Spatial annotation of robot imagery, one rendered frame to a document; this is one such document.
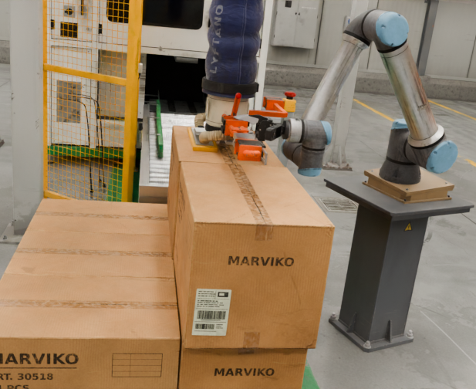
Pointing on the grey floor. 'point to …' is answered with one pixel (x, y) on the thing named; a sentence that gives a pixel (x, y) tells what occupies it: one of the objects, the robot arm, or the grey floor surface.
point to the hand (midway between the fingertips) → (235, 127)
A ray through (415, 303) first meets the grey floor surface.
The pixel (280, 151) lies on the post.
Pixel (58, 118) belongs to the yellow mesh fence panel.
